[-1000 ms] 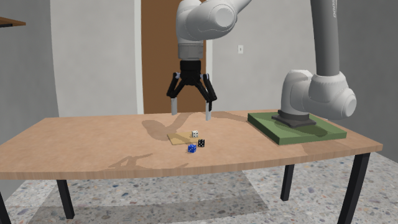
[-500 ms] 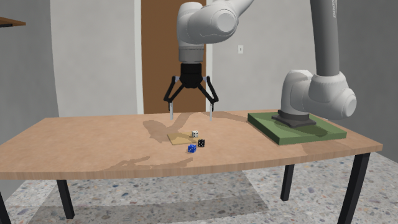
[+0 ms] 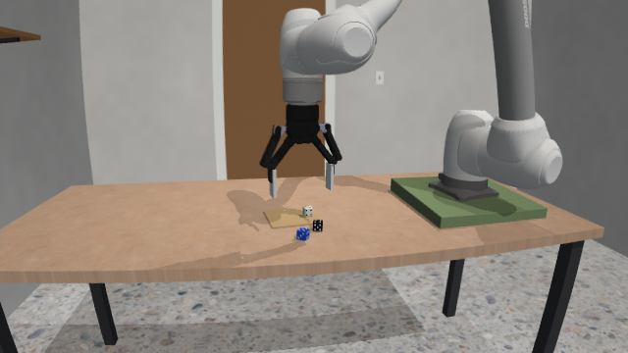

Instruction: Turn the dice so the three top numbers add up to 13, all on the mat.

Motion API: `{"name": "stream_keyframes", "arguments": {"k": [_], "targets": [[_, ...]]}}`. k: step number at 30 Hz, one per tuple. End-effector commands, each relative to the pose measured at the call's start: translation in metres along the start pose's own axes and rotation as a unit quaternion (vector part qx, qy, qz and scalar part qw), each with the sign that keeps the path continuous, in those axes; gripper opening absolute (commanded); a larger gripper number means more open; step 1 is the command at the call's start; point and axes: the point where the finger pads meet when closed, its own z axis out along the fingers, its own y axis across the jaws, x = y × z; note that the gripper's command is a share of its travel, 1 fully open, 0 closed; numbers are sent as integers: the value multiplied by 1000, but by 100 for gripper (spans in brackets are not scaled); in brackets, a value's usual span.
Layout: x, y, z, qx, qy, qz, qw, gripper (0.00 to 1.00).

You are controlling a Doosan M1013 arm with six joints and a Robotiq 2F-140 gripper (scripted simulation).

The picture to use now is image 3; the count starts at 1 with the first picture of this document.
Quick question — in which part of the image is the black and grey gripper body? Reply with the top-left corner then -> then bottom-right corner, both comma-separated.
286,104 -> 320,144

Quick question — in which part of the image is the tan flat mat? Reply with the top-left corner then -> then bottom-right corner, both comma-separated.
264,207 -> 319,228

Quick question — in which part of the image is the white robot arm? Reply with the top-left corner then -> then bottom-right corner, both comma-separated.
280,0 -> 562,202

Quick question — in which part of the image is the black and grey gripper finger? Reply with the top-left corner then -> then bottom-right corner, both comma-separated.
260,125 -> 303,198
307,123 -> 342,190

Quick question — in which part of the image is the blue die with white pips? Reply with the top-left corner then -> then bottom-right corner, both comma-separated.
296,227 -> 310,241

